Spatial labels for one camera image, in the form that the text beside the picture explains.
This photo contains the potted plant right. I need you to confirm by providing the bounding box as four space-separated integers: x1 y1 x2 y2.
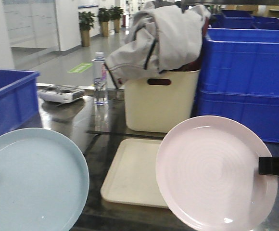
109 6 124 33

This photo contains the light blue round plate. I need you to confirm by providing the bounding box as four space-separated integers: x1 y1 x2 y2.
0 128 89 231

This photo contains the blue crate left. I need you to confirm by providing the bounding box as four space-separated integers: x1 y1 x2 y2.
0 69 40 135

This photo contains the pink round plate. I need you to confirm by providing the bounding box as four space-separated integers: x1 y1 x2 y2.
156 115 278 231

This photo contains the potted plant left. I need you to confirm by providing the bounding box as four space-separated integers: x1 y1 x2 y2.
78 12 96 47

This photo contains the clear water bottle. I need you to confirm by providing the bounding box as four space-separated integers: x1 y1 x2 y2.
92 51 108 105

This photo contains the blue crate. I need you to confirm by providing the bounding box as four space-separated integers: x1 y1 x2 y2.
196 90 279 143
199 28 279 96
0 69 40 135

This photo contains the blue crate lower right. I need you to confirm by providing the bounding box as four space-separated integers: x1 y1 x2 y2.
196 90 279 143

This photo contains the cream plastic tray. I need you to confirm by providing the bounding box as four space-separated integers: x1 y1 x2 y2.
101 139 168 208

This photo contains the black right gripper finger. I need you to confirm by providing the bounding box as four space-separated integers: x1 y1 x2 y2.
258 154 279 187

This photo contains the cream plastic basket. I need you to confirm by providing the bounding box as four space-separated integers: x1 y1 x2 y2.
125 70 200 133

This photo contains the potted plant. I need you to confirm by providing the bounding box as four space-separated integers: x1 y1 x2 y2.
98 8 111 37
109 6 124 33
78 12 96 47

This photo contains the potted plant middle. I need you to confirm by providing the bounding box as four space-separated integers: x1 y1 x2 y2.
98 8 111 37

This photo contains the grey jacket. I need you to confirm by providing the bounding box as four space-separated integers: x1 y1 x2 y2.
105 1 211 89

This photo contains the blue crate upper right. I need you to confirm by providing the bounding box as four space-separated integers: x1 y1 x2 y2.
199 28 279 96

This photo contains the white grey remote controller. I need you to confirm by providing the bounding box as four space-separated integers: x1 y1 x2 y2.
37 85 85 104

